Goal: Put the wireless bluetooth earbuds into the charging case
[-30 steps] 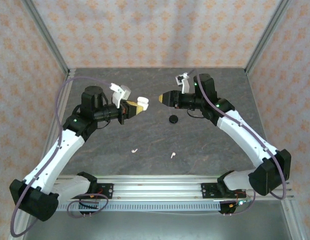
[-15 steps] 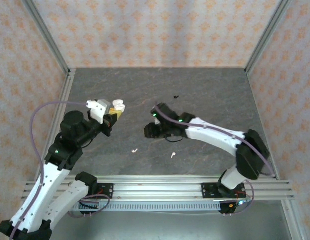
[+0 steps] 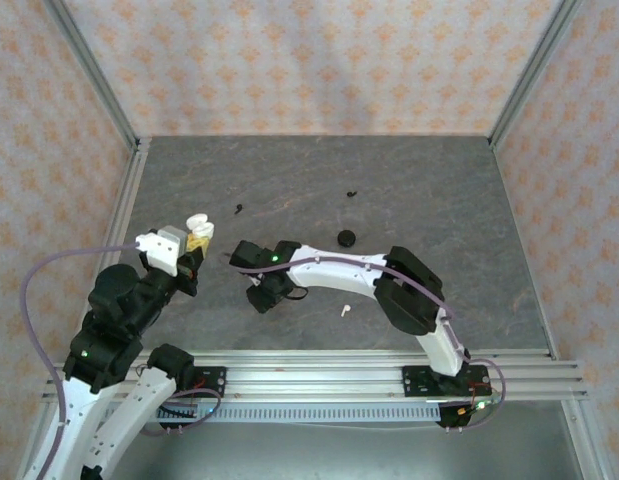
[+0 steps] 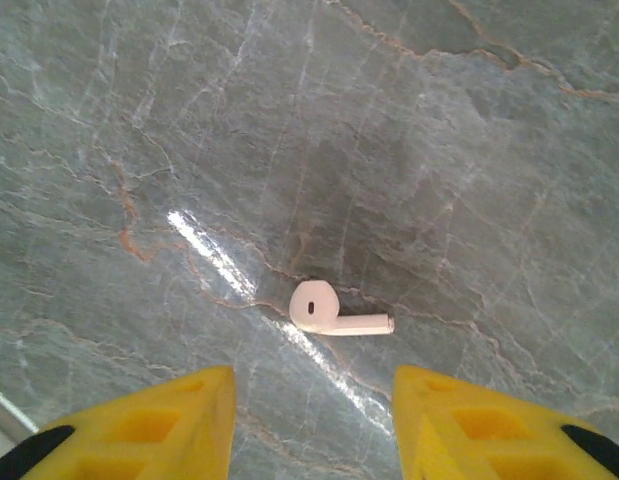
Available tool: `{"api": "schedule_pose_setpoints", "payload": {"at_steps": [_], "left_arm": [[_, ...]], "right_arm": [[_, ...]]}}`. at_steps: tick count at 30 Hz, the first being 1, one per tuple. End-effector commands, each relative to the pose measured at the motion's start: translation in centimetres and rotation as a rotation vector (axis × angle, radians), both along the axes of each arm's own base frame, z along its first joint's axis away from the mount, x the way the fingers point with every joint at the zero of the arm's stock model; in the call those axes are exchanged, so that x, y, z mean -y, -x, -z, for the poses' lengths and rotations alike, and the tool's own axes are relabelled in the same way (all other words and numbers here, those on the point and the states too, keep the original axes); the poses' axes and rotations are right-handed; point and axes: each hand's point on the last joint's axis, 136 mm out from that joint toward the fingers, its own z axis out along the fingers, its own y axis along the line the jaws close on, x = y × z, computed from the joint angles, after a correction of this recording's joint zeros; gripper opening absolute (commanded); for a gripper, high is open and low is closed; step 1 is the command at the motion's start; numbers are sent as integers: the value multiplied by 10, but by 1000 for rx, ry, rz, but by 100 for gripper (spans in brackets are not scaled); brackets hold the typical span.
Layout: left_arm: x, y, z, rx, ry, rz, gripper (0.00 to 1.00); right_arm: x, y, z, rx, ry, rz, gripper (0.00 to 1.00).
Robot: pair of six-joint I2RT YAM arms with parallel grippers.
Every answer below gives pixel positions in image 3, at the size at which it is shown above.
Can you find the small white cap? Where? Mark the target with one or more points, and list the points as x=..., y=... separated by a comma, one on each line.
x=201, y=230

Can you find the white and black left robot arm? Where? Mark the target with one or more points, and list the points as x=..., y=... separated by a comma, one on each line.
x=149, y=395

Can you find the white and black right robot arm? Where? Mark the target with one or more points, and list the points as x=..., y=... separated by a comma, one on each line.
x=339, y=275

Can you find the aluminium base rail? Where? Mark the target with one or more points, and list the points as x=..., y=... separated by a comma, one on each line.
x=314, y=380

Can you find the aluminium corner post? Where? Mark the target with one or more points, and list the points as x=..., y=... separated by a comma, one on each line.
x=96, y=80
x=531, y=75

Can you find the black earbud charging case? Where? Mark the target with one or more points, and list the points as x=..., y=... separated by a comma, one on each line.
x=346, y=237

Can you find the grey metal base panel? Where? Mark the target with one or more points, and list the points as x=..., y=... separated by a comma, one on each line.
x=314, y=450

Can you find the aluminium frame rail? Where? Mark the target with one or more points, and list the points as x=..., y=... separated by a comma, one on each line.
x=584, y=440

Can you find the small circuit board with LED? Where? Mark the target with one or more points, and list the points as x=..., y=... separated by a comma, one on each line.
x=476, y=406

